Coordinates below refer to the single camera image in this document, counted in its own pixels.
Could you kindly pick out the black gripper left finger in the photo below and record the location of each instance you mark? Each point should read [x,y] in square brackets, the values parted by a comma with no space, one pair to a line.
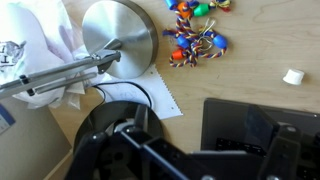
[141,115]

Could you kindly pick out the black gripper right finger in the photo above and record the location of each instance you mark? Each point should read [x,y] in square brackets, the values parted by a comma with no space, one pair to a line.
[261,126]

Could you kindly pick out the white paper with serrated edge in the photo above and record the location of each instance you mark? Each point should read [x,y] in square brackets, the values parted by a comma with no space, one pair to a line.
[156,96]

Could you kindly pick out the black laptop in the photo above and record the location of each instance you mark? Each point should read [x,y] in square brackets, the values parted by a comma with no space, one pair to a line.
[226,123]

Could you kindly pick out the small white cube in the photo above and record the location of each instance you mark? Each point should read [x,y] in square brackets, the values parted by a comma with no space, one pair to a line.
[294,76]

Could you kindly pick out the silver desk lamp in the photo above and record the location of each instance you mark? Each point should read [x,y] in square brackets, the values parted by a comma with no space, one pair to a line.
[113,30]

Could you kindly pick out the white printed baseball cap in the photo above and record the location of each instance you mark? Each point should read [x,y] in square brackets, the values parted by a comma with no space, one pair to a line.
[30,40]

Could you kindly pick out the blue white wall plate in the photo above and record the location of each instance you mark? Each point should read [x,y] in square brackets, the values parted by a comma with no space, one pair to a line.
[5,120]

